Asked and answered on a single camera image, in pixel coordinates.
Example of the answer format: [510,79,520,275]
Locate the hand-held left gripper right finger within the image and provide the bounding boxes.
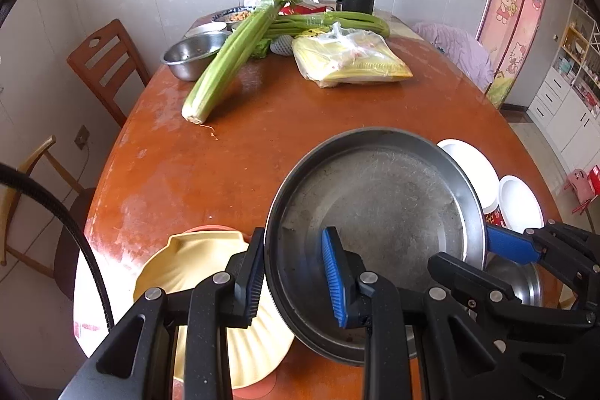
[321,226,530,400]

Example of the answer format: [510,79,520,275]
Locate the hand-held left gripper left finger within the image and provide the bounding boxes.
[61,228,268,400]

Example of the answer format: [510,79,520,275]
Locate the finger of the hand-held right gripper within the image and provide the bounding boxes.
[485,219,600,288]
[429,252,582,326]

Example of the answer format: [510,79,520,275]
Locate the red paper bowl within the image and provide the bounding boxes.
[485,175,545,237]
[436,139,501,216]

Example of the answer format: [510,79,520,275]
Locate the yellow shell-shaped plate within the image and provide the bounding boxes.
[133,230,296,391]

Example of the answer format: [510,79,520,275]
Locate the orange bear-shaped plate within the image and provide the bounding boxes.
[171,224,282,398]

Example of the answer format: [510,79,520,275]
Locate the round steel pan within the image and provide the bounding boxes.
[264,127,488,367]

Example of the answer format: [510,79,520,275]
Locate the pink stool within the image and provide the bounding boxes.
[565,168,600,213]

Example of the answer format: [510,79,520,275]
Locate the white cabinet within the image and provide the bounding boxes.
[527,0,600,157]

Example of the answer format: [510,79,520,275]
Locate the light wooden armchair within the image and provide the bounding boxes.
[0,135,97,279]

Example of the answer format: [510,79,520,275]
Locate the purple cloth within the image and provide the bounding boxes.
[412,22,494,90]

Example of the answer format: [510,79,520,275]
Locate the yellow noodle bag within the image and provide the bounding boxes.
[291,22,413,88]

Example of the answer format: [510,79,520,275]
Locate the long celery bundle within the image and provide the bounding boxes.
[182,0,301,124]

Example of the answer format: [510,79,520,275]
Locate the small steel bowl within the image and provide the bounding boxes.
[160,31,233,82]

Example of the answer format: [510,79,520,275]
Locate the pink cat print curtain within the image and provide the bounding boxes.
[475,0,551,108]

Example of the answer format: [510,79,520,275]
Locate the wrapped celery bundle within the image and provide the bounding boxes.
[267,11,391,39]

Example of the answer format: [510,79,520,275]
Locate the white bowl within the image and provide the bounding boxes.
[184,22,228,39]

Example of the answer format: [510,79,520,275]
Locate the red packet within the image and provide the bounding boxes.
[279,4,329,16]

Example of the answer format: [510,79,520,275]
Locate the dish with food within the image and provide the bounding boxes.
[211,6,256,26]

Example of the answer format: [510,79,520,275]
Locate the brown wooden chair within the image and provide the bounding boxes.
[67,19,151,128]

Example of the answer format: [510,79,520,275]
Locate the black cable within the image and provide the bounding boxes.
[0,163,116,333]

